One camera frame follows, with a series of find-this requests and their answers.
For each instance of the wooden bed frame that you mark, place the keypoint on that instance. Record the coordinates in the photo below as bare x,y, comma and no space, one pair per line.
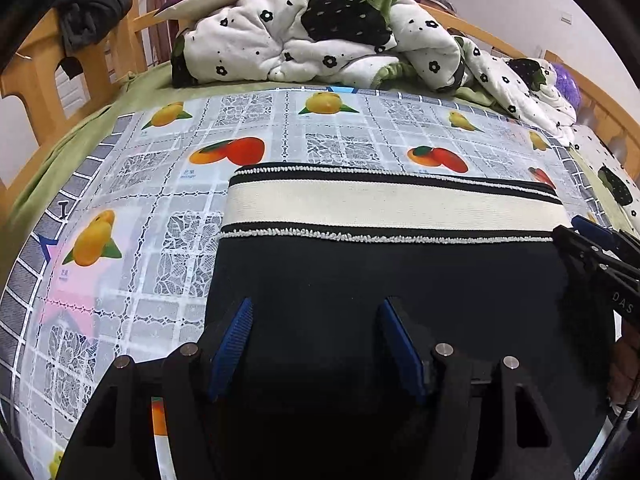
30,75

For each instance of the white wall switch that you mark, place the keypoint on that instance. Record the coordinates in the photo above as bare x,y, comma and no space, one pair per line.
565,18

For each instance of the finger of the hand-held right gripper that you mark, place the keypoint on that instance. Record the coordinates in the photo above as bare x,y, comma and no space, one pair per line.
590,227
575,245

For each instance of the fruit print tablecloth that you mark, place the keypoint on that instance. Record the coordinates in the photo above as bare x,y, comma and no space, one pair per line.
150,240

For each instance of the purple plush toy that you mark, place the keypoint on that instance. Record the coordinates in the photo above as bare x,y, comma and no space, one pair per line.
567,82

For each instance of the white black print cushion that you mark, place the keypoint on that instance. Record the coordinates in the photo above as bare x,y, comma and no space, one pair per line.
600,155

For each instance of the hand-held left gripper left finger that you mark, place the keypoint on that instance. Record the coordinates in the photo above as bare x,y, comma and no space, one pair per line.
230,345

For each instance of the green bed sheet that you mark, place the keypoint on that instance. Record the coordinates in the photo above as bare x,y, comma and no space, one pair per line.
65,145

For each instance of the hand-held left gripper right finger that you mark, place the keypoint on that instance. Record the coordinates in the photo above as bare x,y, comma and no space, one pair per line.
400,350

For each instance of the white quilt with black flowers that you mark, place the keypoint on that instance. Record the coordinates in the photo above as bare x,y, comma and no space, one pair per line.
260,45

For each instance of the dark grey garment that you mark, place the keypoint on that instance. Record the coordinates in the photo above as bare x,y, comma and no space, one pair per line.
90,10

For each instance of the black pants with white stripe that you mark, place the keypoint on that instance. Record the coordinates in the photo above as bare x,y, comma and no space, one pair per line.
375,270

